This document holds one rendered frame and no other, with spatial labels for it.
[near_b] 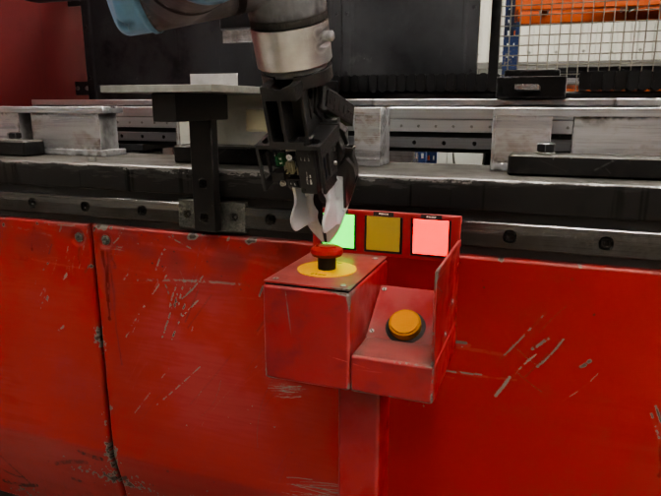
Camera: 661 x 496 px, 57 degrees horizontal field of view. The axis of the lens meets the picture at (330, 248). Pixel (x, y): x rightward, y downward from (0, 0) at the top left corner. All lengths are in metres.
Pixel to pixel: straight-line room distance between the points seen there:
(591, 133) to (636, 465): 0.47
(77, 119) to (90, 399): 0.55
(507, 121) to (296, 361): 0.49
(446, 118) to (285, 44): 0.70
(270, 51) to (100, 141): 0.73
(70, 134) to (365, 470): 0.87
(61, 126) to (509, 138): 0.86
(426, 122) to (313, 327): 0.66
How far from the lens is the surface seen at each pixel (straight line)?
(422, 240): 0.78
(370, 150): 1.01
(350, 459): 0.81
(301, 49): 0.59
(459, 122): 1.24
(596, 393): 0.93
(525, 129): 0.97
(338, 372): 0.69
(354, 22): 1.59
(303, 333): 0.69
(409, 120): 1.26
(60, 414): 1.37
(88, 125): 1.30
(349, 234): 0.80
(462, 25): 1.53
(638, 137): 0.98
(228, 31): 1.14
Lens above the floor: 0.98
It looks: 13 degrees down
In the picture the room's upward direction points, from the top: straight up
